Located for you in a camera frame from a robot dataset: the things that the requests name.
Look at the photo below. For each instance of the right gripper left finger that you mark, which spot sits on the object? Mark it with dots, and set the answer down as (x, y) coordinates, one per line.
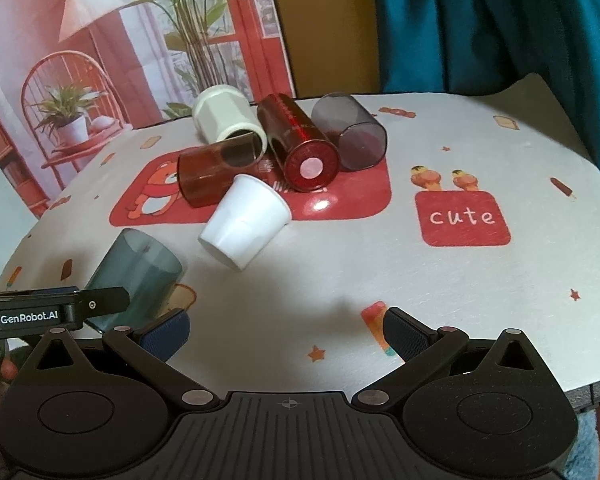
(146, 351)

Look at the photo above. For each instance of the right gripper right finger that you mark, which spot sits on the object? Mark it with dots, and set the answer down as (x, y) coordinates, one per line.
(426, 354)

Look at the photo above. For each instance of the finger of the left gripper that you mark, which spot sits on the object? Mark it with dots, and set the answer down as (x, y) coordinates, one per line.
(32, 312)

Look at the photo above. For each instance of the grey-blue translucent cup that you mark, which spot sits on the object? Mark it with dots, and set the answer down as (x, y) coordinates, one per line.
(145, 268)

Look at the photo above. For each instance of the white plastic cup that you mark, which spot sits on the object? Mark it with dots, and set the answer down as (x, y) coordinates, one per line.
(248, 217)

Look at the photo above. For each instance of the brown translucent cup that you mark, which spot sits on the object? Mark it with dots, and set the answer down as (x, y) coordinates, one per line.
(206, 173)

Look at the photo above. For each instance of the purple-grey translucent cup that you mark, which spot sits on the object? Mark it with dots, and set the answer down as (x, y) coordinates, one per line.
(360, 139)

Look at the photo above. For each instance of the cream faceted cup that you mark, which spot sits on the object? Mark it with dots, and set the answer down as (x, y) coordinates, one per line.
(222, 112)

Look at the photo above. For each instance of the printed room backdrop poster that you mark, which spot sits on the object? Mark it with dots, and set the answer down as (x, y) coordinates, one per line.
(156, 54)

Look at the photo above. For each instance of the patterned white tablecloth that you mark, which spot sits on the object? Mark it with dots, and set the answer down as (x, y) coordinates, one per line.
(485, 215)

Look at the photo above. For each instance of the red metallic tumbler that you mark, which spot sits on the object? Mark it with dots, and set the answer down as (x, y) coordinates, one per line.
(308, 160)

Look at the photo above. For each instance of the teal curtain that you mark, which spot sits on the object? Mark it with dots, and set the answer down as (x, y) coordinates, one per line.
(478, 47)

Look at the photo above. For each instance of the wooden panel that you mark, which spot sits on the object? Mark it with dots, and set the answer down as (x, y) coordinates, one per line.
(332, 45)

